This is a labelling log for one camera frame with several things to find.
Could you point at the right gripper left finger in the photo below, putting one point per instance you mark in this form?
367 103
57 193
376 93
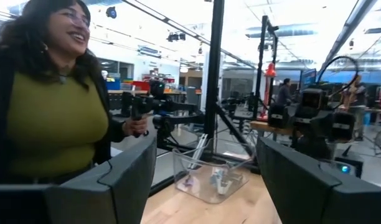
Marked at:
109 199

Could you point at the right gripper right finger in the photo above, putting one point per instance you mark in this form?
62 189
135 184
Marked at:
302 193

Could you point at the person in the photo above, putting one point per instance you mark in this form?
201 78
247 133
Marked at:
53 124
284 91
355 102

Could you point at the clear plastic bin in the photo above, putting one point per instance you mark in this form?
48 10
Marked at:
190 168

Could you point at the red clamp lamp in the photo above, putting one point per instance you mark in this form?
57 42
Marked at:
270 71

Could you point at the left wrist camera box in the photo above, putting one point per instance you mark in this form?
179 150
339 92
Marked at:
313 99

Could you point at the black frame post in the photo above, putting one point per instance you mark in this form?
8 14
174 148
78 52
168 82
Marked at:
215 62

